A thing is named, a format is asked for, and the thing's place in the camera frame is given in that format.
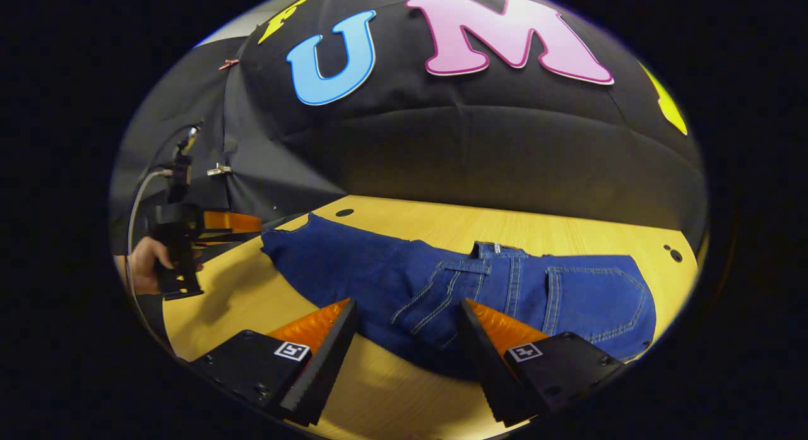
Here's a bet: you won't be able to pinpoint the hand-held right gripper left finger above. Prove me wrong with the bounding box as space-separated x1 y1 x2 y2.
188 298 359 427

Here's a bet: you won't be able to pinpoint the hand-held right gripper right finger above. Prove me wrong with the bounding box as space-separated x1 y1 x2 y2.
458 298 626 428

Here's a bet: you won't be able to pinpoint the blue jeans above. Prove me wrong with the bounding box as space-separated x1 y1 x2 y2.
260 213 657 383

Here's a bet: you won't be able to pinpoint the black backdrop cloth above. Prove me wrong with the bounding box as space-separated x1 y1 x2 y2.
109 0 708 251

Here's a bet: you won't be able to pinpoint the grey cable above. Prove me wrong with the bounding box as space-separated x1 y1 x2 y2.
125 168 173 302

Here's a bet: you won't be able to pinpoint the black cable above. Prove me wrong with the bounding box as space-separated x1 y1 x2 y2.
134 123 203 191

